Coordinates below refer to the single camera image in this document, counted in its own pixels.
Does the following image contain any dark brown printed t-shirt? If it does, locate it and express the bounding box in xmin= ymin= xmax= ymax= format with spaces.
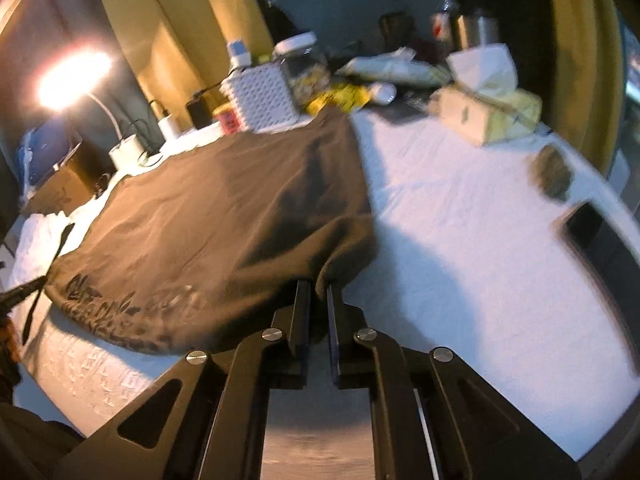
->
xmin=46 ymin=108 xmax=378 ymax=354

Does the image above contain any brown cardboard box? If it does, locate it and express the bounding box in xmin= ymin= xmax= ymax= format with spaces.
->
xmin=21 ymin=142 xmax=115 ymax=216

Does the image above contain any dark tablet in sleeve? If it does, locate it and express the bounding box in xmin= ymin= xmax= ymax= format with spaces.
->
xmin=15 ymin=115 xmax=81 ymax=193

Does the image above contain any white textured bed cover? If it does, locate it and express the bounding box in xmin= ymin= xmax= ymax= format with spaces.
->
xmin=15 ymin=112 xmax=639 ymax=479

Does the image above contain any white desk lamp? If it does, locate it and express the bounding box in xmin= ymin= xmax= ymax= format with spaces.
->
xmin=36 ymin=48 xmax=144 ymax=171

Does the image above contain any white usb charger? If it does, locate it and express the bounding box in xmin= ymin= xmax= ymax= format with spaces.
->
xmin=157 ymin=114 xmax=182 ymax=142

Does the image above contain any black smartphone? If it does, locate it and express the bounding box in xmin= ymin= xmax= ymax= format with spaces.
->
xmin=561 ymin=202 xmax=639 ymax=332

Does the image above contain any black power adapter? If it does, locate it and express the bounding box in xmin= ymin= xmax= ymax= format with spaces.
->
xmin=186 ymin=96 xmax=213 ymax=130

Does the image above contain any small brown stone figurine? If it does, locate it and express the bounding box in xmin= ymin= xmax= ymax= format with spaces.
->
xmin=530 ymin=144 xmax=574 ymax=202

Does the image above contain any red candle tin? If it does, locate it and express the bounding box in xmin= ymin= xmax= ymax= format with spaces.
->
xmin=214 ymin=103 xmax=242 ymax=136

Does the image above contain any yellow tissue box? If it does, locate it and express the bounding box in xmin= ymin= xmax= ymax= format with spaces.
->
xmin=430 ymin=44 xmax=542 ymax=146

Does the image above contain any white perforated plastic basket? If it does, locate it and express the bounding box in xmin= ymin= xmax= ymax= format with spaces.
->
xmin=220 ymin=63 xmax=299 ymax=132

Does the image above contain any yellow snack bag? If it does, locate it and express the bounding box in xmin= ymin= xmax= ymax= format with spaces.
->
xmin=306 ymin=84 xmax=371 ymax=116

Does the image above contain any white plastic bag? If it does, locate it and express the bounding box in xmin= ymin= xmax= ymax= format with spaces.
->
xmin=335 ymin=48 xmax=451 ymax=89

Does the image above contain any clear jar with white lid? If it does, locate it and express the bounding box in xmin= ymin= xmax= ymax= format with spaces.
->
xmin=272 ymin=32 xmax=331 ymax=108

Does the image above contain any steel thermos cup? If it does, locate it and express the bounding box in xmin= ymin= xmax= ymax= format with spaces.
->
xmin=456 ymin=9 xmax=501 ymax=50

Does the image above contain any plastic water bottle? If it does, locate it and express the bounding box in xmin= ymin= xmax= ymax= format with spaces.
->
xmin=431 ymin=0 xmax=459 ymax=53

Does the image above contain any black strap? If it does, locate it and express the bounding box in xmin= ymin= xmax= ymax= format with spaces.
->
xmin=20 ymin=222 xmax=76 ymax=347

